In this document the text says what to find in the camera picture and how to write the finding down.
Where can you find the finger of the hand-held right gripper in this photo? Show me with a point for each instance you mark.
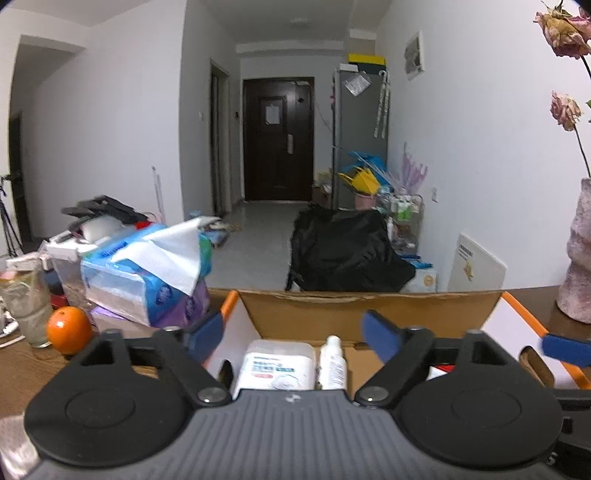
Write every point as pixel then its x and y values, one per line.
pixel 568 350

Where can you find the yellow bag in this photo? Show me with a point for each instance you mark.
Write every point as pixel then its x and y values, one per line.
pixel 362 182

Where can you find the white plastic wipes container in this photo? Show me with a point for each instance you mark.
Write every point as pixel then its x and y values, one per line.
pixel 272 367

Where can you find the clear plastic food container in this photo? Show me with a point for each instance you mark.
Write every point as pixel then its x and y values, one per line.
pixel 69 272

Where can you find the clear plastic bag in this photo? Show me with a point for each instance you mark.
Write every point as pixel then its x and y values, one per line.
pixel 358 84

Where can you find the small white bottle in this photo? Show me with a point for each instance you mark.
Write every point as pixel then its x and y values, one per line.
pixel 332 364

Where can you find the white board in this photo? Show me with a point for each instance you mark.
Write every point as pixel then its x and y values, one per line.
pixel 478 267

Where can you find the blue tissue pack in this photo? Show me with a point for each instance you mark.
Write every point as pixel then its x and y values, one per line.
pixel 120 277

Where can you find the white mop pole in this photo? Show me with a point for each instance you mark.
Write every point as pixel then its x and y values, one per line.
pixel 158 194

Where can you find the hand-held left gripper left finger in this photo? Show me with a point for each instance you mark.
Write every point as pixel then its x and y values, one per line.
pixel 205 334

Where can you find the clear glass cup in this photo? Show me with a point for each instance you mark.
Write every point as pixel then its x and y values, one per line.
pixel 27 309

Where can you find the white round bowl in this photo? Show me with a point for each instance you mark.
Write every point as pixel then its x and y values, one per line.
pixel 104 228

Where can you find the dark brown door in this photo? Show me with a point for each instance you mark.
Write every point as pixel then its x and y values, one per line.
pixel 277 157

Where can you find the orange cardboard box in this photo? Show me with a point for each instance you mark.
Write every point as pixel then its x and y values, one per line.
pixel 300 318

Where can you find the black folded gadget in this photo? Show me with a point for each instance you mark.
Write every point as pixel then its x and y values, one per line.
pixel 106 207

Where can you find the black tripod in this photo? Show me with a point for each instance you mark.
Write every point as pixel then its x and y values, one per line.
pixel 7 217

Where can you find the pinkish grey cloth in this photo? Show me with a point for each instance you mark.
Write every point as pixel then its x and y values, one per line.
pixel 14 450

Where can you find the pink ceramic vase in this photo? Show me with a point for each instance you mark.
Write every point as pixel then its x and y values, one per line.
pixel 579 267

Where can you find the metal cart with bottles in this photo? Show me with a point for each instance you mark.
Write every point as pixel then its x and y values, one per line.
pixel 401 217

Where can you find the grey refrigerator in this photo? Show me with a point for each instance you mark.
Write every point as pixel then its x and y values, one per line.
pixel 358 129

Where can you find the blue bag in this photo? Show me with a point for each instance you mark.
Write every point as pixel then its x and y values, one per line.
pixel 367 159

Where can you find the orange fruit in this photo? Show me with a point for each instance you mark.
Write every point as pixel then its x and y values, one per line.
pixel 69 330

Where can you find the yellow box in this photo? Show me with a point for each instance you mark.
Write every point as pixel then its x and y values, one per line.
pixel 367 59

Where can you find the hanging white umbrellas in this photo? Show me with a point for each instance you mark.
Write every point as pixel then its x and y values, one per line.
pixel 383 106

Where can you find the dried pink roses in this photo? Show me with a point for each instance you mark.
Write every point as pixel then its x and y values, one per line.
pixel 563 32

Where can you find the black jacket on chair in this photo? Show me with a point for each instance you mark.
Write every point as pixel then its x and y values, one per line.
pixel 346 254

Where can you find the paper sheet on door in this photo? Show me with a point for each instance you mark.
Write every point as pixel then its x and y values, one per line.
pixel 272 113

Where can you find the side doorway frame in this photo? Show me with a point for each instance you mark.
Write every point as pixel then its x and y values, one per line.
pixel 220 138

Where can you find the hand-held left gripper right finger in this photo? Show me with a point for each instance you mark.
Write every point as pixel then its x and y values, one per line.
pixel 381 336

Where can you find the purple tissue pack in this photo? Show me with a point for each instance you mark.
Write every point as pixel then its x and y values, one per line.
pixel 198 300

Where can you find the pink bucket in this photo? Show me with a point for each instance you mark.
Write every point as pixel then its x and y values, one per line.
pixel 364 201

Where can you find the red tin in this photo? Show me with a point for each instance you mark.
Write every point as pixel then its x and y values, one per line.
pixel 62 300

